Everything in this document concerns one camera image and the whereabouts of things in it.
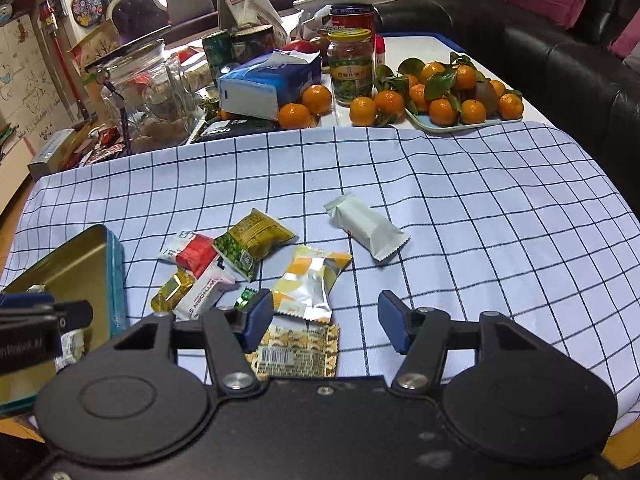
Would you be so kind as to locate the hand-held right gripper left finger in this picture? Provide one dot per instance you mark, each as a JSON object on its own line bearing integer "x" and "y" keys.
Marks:
{"x": 259, "y": 321}

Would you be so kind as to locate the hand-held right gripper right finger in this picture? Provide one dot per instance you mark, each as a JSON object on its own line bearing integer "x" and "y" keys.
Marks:
{"x": 392, "y": 321}

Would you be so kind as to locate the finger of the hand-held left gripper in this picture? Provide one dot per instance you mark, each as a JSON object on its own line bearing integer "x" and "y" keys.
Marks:
{"x": 30, "y": 301}

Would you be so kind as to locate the green and white snack packet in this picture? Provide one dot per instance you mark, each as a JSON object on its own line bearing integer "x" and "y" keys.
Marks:
{"x": 70, "y": 350}

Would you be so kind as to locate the orange patterned snack packet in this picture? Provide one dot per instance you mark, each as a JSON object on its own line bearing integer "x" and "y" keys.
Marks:
{"x": 300, "y": 355}

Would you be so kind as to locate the gold and teal tin box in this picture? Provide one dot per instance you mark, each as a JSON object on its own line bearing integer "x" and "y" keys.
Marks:
{"x": 75, "y": 270}

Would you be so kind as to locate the white pink-lettered snack packet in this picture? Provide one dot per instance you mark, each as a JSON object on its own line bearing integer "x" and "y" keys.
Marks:
{"x": 205, "y": 292}

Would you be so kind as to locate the yellow and silver snack packet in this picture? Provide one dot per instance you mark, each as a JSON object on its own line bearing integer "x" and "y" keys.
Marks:
{"x": 307, "y": 280}

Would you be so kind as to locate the green and yellow snack packet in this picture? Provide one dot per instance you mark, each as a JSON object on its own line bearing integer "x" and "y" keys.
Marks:
{"x": 252, "y": 235}

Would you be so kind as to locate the small gold snack packet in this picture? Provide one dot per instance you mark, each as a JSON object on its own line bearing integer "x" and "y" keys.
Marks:
{"x": 170, "y": 292}

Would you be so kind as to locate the red and white snack packet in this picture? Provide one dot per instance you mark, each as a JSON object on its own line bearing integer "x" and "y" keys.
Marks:
{"x": 192, "y": 252}

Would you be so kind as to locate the silver white snack packet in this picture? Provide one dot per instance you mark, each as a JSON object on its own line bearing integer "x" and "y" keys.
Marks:
{"x": 367, "y": 225}

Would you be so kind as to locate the small green candy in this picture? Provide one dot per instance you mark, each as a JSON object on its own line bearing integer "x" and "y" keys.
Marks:
{"x": 245, "y": 299}

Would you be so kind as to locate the white checked tablecloth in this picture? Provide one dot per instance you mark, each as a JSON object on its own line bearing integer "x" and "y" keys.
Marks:
{"x": 450, "y": 210}

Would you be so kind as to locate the grey cardboard box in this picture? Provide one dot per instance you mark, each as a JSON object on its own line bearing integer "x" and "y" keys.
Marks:
{"x": 47, "y": 152}

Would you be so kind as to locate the pile of assorted wrappers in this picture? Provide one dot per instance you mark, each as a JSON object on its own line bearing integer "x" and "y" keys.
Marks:
{"x": 100, "y": 145}

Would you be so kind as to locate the black flat packet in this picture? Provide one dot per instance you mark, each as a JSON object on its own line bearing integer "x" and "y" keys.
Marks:
{"x": 230, "y": 130}

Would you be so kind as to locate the pale green tray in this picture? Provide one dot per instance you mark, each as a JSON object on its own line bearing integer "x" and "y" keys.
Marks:
{"x": 470, "y": 128}

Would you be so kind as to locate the pile of tangerines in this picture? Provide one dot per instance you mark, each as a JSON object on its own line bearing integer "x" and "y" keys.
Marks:
{"x": 442, "y": 110}

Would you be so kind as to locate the large clear glass jar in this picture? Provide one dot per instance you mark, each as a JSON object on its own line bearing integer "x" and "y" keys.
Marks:
{"x": 150, "y": 100}

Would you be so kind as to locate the blue white carton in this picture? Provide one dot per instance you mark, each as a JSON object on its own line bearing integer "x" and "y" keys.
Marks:
{"x": 265, "y": 82}

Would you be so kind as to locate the red stick vacuum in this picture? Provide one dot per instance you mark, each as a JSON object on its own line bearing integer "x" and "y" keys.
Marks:
{"x": 62, "y": 55}

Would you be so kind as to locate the yellow-lidded pickle jar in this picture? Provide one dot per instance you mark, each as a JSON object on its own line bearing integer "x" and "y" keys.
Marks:
{"x": 351, "y": 67}

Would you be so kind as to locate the brown tree-print paper bag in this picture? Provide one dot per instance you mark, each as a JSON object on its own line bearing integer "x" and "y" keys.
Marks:
{"x": 95, "y": 42}

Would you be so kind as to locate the green drink can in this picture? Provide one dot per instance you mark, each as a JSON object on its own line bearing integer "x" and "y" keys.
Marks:
{"x": 216, "y": 55}

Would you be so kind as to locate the red apple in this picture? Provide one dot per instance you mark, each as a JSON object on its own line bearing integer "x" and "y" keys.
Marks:
{"x": 300, "y": 46}

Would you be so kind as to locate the dark glass jar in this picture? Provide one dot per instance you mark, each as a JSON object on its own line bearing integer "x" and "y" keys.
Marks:
{"x": 252, "y": 42}

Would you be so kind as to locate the black leather sofa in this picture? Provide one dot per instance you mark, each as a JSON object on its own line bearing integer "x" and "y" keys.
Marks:
{"x": 550, "y": 60}

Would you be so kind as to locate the white paper bag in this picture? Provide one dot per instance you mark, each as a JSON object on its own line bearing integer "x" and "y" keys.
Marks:
{"x": 250, "y": 7}

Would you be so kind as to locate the small pink cushion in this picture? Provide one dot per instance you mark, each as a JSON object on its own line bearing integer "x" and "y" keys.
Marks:
{"x": 627, "y": 40}

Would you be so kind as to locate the round colourful wall plate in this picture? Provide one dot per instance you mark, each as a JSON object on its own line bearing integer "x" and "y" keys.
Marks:
{"x": 86, "y": 7}

